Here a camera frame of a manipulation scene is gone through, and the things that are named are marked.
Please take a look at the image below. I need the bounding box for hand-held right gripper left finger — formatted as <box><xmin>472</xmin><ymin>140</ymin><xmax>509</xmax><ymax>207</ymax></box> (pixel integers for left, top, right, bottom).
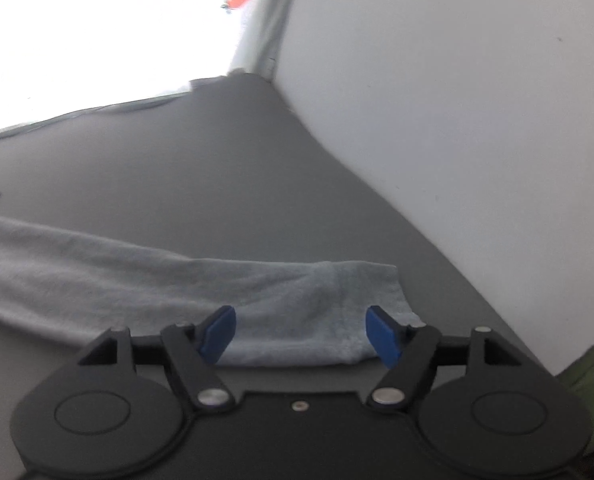
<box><xmin>77</xmin><ymin>305</ymin><xmax>236</xmax><ymax>408</ymax></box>

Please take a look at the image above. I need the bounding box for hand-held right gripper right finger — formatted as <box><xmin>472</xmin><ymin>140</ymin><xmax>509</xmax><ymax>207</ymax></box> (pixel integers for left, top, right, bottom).
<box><xmin>366</xmin><ymin>305</ymin><xmax>524</xmax><ymax>415</ymax></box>

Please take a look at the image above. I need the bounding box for grey zip hoodie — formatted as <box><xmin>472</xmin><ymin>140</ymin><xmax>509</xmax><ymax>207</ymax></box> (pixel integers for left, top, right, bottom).
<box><xmin>0</xmin><ymin>212</ymin><xmax>424</xmax><ymax>368</ymax></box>

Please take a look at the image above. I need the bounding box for white printed sheet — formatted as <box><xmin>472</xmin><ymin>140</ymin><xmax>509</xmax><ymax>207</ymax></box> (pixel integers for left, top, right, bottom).
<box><xmin>0</xmin><ymin>0</ymin><xmax>302</xmax><ymax>141</ymax></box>

